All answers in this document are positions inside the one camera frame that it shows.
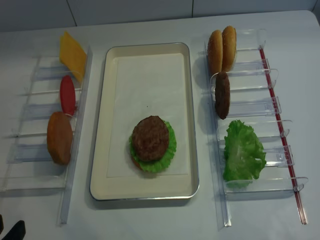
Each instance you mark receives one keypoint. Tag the orange cheese slice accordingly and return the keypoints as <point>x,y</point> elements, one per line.
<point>72,55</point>

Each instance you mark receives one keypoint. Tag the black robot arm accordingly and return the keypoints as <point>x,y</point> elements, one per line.
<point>17,232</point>

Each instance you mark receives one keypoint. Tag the brown meat patty on burger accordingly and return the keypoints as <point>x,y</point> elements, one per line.
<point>150,139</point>

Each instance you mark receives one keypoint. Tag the green lettuce leaf on burger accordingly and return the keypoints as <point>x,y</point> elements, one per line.
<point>164,162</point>

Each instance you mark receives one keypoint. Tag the brown meat patty in rack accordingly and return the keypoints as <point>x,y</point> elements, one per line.
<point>222,95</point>

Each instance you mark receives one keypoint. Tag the green lettuce leaf in rack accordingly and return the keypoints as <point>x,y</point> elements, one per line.
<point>243,153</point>

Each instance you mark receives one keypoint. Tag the red tomato slice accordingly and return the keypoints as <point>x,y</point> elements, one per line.
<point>67,95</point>

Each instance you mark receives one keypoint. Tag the white paper tray liner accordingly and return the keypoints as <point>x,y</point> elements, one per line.
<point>150,85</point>

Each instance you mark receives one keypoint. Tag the bottom bun under burger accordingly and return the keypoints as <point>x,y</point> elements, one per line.
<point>136,163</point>

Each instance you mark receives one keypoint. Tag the cream metal serving tray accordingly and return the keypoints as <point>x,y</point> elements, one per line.
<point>145,185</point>

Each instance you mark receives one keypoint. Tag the sesame bun half front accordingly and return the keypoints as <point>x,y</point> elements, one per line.
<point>215,52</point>

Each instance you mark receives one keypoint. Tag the sesame bun half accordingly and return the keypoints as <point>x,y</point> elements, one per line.
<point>229,45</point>
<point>215,52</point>

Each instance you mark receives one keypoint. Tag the right clear acrylic rack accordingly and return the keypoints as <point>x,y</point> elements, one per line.
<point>253,102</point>

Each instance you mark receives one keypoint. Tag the clear acrylic rack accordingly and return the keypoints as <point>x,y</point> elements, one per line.
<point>253,102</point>
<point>29,97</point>

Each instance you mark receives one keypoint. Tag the sesame bun half rear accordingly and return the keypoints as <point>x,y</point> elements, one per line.
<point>229,45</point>

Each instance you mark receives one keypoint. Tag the left clear acrylic rack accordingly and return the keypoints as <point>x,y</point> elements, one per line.
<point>29,97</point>

